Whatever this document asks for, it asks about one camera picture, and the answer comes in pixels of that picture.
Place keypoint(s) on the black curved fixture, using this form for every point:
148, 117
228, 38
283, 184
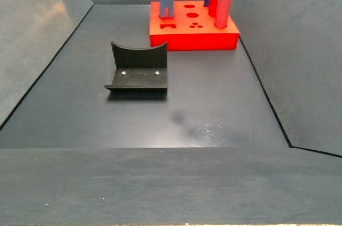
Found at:
141, 68

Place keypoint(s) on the red shape-sorter board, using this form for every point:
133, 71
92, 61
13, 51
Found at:
190, 31

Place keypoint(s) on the red star peg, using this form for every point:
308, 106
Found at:
213, 7

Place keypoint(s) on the red hexagonal peg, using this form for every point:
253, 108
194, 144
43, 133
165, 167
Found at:
222, 13

